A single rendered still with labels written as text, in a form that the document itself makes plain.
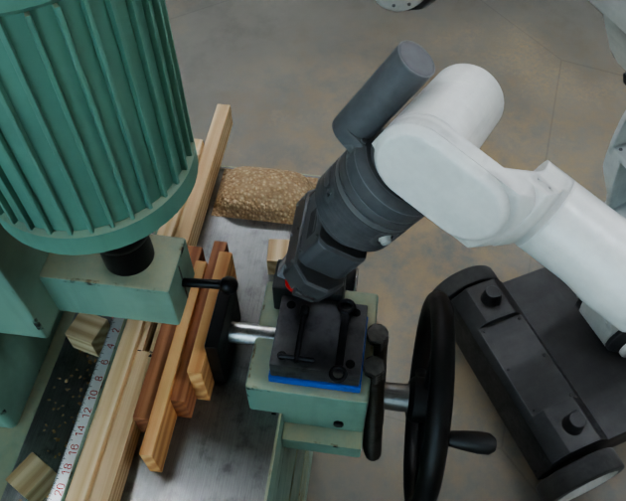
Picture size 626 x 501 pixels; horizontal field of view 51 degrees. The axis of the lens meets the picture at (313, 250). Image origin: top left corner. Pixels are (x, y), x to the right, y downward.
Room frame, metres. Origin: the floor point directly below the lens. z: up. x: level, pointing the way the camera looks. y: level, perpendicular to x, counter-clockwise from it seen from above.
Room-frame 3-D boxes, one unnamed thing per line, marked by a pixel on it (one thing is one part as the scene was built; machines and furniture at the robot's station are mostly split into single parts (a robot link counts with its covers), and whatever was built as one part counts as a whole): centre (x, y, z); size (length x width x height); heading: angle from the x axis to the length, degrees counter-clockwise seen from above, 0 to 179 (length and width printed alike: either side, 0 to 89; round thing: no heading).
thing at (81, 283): (0.39, 0.21, 1.03); 0.14 x 0.07 x 0.09; 82
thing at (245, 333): (0.36, 0.07, 0.95); 0.09 x 0.07 x 0.09; 172
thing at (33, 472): (0.23, 0.33, 0.82); 0.04 x 0.03 x 0.04; 144
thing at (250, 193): (0.61, 0.07, 0.92); 0.14 x 0.09 x 0.04; 82
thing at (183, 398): (0.39, 0.13, 0.92); 0.22 x 0.02 x 0.05; 172
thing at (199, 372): (0.38, 0.12, 0.94); 0.16 x 0.02 x 0.08; 172
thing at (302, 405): (0.35, 0.00, 0.91); 0.15 x 0.14 x 0.09; 172
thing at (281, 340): (0.36, -0.01, 0.99); 0.13 x 0.11 x 0.06; 172
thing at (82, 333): (0.43, 0.31, 0.82); 0.04 x 0.04 x 0.04; 68
